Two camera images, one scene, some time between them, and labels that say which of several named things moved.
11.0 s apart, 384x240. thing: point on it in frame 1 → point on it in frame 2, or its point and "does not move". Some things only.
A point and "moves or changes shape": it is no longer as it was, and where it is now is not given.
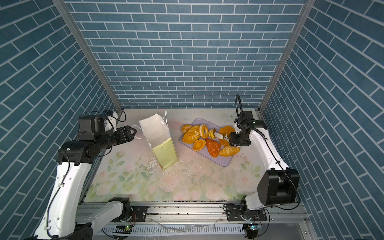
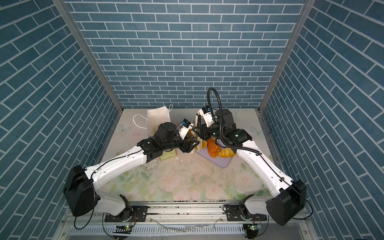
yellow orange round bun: [199, 144] does not move
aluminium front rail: [182, 214] does not move
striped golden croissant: [228, 150] does not move
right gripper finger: [220, 136] → [198, 131]
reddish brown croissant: [213, 147] does not move
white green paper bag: [157, 133] moves or changes shape
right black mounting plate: [235, 213] does not move
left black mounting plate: [139, 215] does not move
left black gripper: [129, 136] → [185, 148]
